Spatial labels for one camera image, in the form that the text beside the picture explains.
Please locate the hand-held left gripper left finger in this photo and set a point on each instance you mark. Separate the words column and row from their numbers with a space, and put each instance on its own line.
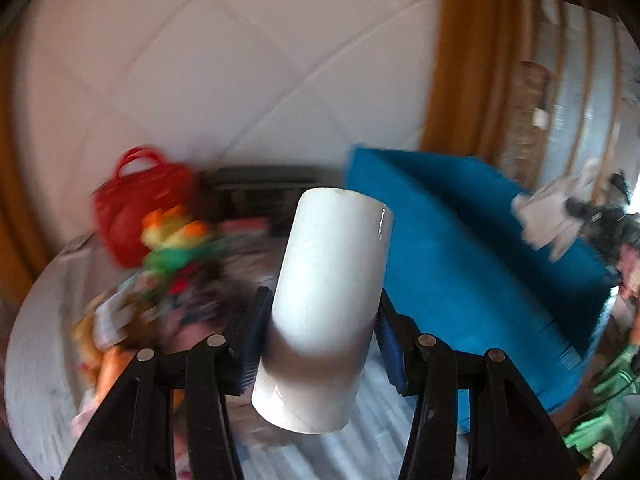
column 250, row 355

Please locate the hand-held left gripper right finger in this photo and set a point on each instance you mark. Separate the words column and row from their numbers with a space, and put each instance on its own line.
column 390, row 355

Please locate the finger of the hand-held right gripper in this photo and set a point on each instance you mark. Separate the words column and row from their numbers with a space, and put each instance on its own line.
column 580, row 210

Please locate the white plastic pipe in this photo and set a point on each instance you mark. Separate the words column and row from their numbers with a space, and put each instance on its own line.
column 325, row 310

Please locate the blue plastic crate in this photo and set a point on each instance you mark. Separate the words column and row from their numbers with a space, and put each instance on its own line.
column 450, row 260

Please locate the patterned rolled fabric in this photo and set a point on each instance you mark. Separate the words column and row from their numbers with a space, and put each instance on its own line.
column 530, row 110

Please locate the frosted glass door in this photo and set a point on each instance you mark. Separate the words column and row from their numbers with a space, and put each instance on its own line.
column 580, row 85

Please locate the green yellow plush toy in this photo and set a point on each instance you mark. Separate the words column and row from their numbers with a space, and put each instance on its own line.
column 175, row 245

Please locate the orange plush toy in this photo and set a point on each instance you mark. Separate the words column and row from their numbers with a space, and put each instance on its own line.
column 112, row 370

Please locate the black gift box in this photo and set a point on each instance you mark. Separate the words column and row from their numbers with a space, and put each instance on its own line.
column 260, row 190

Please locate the green plastic stool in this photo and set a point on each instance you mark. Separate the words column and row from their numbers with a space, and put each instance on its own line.
column 610, row 410

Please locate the red plastic basket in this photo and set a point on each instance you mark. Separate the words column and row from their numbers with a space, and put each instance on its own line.
column 135, row 200

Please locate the wooden frame post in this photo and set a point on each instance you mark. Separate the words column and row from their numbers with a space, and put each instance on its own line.
column 470, row 60

